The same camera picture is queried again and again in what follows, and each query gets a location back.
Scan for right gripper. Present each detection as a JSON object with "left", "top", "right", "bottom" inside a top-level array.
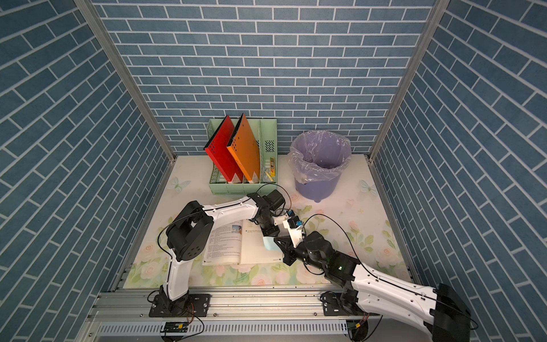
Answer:
[{"left": 273, "top": 235, "right": 328, "bottom": 272}]

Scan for blue sticky note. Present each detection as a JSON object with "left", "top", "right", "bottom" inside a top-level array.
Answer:
[{"left": 263, "top": 237, "right": 281, "bottom": 252}]

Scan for English textbook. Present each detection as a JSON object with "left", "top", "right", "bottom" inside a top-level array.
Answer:
[{"left": 202, "top": 220, "right": 283, "bottom": 266}]

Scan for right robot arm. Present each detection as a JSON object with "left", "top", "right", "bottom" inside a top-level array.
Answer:
[{"left": 273, "top": 232, "right": 472, "bottom": 341}]

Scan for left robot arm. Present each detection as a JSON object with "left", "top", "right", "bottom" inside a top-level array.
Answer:
[{"left": 162, "top": 190, "right": 285, "bottom": 302}]

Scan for small items in organizer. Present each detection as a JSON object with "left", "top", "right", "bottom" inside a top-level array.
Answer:
[{"left": 264, "top": 158, "right": 276, "bottom": 182}]

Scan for orange folder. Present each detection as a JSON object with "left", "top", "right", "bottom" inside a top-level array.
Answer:
[{"left": 226, "top": 114, "right": 261, "bottom": 184}]

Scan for floral table mat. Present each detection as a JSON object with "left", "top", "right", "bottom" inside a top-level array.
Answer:
[{"left": 123, "top": 187, "right": 413, "bottom": 288}]

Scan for purple trash bin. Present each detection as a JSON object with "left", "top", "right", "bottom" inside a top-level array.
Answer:
[{"left": 290, "top": 130, "right": 352, "bottom": 204}]

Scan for clear bin liner bag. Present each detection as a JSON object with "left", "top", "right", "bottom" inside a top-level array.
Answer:
[{"left": 288, "top": 130, "right": 353, "bottom": 185}]

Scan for red folder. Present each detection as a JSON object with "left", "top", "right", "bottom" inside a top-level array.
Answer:
[{"left": 204, "top": 116, "right": 243, "bottom": 183}]

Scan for green file organizer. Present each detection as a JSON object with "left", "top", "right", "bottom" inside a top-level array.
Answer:
[{"left": 204, "top": 116, "right": 278, "bottom": 195}]

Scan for left controller board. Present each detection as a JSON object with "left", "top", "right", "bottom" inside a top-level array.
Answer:
[{"left": 160, "top": 321, "right": 189, "bottom": 334}]

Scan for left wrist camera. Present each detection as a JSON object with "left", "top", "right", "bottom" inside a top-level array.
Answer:
[{"left": 274, "top": 209, "right": 294, "bottom": 229}]

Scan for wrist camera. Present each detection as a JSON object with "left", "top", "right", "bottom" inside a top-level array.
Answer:
[
  {"left": 274, "top": 209, "right": 294, "bottom": 229},
  {"left": 284, "top": 216, "right": 305, "bottom": 248}
]

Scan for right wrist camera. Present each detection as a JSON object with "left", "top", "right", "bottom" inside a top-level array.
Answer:
[{"left": 284, "top": 216, "right": 305, "bottom": 248}]

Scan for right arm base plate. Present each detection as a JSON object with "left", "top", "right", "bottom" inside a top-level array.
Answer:
[{"left": 319, "top": 291, "right": 368, "bottom": 318}]

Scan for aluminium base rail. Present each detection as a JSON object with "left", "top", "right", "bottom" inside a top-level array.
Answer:
[{"left": 77, "top": 286, "right": 416, "bottom": 341}]

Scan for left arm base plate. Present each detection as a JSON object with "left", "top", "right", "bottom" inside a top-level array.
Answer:
[{"left": 148, "top": 293, "right": 212, "bottom": 318}]

